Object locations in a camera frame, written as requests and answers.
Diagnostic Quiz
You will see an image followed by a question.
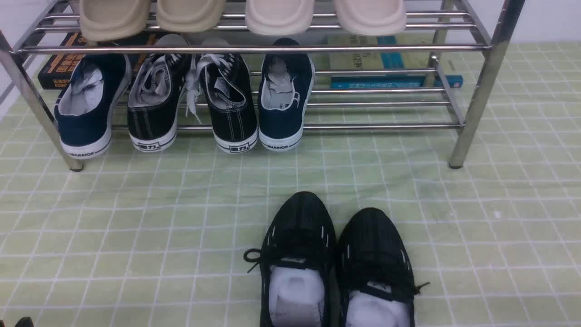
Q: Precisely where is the green checkered cloth mat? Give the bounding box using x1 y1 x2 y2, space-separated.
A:
0 43 581 327

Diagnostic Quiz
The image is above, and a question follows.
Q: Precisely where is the cream slipper far right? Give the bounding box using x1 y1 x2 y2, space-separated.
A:
334 0 407 36

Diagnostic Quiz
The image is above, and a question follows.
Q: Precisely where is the black mesh sneaker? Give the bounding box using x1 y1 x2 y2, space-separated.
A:
243 191 336 327
335 208 421 327

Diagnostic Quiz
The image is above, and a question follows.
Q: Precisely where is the cream slipper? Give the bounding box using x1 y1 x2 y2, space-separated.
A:
245 0 315 36
334 0 407 36

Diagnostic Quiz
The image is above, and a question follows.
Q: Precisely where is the navy canvas shoe left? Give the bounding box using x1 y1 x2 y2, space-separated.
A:
54 53 132 159

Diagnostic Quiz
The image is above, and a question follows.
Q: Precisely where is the silver metal shoe rack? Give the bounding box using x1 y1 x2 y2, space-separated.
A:
1 0 525 172

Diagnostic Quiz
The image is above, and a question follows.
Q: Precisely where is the black canvas sneaker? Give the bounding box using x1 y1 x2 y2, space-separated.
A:
185 53 259 154
127 53 192 153

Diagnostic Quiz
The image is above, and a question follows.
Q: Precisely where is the black mesh sneaker left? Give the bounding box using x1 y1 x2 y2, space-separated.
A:
243 191 336 327

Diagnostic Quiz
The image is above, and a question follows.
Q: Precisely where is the green blue book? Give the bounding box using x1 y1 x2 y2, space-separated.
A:
326 35 464 89

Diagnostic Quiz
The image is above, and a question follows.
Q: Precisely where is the navy canvas shoe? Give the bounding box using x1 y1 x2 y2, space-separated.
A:
54 53 132 159
257 53 315 152

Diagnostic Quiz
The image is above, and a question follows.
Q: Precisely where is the black mesh sneaker right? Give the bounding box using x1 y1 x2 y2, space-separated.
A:
335 208 421 327

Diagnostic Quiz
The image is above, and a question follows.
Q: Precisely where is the navy canvas shoe right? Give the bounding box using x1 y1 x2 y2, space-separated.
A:
257 53 315 152

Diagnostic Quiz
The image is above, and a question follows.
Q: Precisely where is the beige slipper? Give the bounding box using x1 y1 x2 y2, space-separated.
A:
79 0 151 42
156 0 226 33

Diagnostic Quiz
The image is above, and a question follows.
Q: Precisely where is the beige slipper far left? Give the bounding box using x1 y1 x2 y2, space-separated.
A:
79 0 151 42

